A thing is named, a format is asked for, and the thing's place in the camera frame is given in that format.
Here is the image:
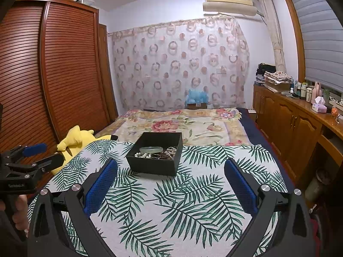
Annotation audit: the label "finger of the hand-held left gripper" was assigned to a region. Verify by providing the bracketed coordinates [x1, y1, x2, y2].
[0, 143, 48, 158]
[4, 152, 65, 176]

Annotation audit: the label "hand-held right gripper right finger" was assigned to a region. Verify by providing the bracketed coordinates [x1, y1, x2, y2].
[224, 159, 320, 257]

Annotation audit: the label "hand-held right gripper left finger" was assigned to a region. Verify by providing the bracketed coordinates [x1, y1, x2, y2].
[27, 158, 118, 257]

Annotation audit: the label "pearl necklace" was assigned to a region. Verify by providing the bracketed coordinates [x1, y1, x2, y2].
[134, 146, 177, 159]

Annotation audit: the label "black box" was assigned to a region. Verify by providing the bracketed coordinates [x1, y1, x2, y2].
[125, 132, 183, 176]

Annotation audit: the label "pale jade bangle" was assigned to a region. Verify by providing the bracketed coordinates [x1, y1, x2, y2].
[139, 146, 164, 154]

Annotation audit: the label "wooden bead bracelet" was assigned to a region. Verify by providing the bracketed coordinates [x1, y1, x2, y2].
[153, 150, 177, 161]

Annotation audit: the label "person's left hand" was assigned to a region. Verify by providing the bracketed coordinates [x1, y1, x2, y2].
[0, 194, 29, 239]

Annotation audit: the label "yellow plush toy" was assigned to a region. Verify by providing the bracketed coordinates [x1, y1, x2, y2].
[52, 125, 118, 176]

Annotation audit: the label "navy bed sheet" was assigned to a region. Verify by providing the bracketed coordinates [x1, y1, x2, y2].
[237, 108, 295, 193]

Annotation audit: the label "leaf print cloth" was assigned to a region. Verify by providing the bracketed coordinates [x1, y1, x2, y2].
[27, 139, 288, 257]

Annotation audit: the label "floral blanket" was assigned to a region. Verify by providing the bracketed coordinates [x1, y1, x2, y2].
[94, 108, 255, 146]

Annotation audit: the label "grey container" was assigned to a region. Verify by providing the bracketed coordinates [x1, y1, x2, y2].
[304, 169, 329, 202]

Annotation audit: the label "wooden slatted wardrobe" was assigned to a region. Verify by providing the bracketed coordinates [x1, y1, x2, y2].
[0, 0, 118, 193]

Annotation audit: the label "wooden sideboard cabinet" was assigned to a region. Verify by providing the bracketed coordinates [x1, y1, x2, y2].
[252, 83, 343, 193]

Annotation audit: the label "red printed object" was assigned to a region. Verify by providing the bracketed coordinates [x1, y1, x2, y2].
[309, 214, 326, 249]

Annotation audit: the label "blue plush toy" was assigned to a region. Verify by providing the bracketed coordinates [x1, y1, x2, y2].
[185, 89, 209, 104]

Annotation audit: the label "cardboard box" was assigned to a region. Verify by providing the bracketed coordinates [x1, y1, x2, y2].
[264, 82, 291, 94]

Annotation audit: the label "pink tissue box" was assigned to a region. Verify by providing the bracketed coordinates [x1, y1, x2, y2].
[312, 96, 328, 114]

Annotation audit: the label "row of toiletry bottles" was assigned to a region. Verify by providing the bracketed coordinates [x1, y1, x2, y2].
[293, 80, 331, 105]

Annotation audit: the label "floral folded cloth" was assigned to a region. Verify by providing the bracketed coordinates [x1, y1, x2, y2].
[264, 70, 294, 84]

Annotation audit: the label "dark folded clothes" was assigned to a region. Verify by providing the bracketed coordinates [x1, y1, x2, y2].
[255, 63, 276, 82]

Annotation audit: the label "circle print curtain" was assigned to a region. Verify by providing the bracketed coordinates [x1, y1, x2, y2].
[108, 16, 250, 111]

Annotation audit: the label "beige curtain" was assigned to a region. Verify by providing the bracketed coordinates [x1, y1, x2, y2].
[256, 0, 287, 73]

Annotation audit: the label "grey window blind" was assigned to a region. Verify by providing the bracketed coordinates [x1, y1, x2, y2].
[288, 0, 343, 89]

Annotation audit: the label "wooden window frame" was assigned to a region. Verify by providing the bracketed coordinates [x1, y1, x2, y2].
[279, 0, 307, 83]

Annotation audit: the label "wall air conditioner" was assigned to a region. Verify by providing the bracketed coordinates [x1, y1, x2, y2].
[202, 0, 264, 19]

